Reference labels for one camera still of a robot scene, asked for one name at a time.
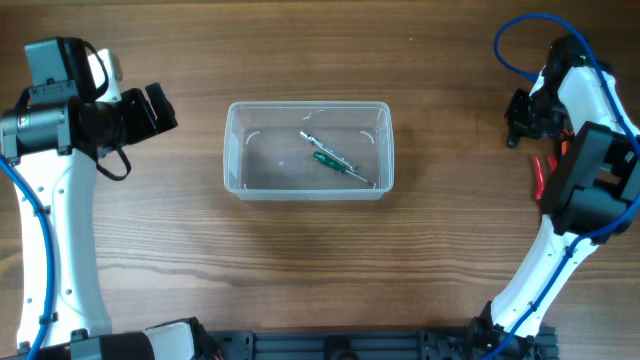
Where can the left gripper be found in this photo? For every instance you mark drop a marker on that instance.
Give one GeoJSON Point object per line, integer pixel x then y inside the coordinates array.
{"type": "Point", "coordinates": [147, 124]}

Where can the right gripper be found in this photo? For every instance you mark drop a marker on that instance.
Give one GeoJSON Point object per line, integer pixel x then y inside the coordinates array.
{"type": "Point", "coordinates": [515, 121]}

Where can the black red small screwdriver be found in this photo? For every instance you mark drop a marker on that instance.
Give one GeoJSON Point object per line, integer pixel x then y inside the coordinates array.
{"type": "Point", "coordinates": [512, 140]}

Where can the clear plastic container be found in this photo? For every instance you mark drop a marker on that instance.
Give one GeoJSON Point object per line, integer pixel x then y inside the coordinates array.
{"type": "Point", "coordinates": [265, 158]}

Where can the green handled screwdriver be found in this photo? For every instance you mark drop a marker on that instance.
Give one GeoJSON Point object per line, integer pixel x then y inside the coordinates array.
{"type": "Point", "coordinates": [326, 160]}

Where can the silver combination wrench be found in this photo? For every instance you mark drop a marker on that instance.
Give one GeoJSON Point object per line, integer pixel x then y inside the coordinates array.
{"type": "Point", "coordinates": [336, 156]}

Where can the orange black needle-nose pliers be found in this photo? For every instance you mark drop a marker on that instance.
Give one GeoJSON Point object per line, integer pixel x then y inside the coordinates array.
{"type": "Point", "coordinates": [563, 142]}

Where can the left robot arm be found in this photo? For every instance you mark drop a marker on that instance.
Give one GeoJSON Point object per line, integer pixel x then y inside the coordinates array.
{"type": "Point", "coordinates": [52, 141]}

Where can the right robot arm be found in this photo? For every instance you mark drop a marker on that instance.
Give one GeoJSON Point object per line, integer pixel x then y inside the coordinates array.
{"type": "Point", "coordinates": [590, 194]}

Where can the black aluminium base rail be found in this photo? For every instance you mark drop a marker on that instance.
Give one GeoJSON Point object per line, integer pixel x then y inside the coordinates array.
{"type": "Point", "coordinates": [427, 344]}

